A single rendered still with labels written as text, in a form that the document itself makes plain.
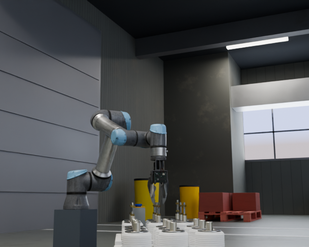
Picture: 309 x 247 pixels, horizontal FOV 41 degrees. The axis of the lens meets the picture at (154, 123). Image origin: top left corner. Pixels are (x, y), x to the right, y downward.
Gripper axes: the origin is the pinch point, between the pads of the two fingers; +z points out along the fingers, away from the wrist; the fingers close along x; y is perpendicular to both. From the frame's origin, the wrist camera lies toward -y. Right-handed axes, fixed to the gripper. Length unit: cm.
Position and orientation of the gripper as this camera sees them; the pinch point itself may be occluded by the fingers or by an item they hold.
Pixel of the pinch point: (158, 201)
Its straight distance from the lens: 192.4
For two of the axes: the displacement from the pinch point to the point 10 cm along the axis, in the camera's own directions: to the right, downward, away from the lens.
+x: 10.0, 0.1, 0.9
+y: 0.9, -1.8, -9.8
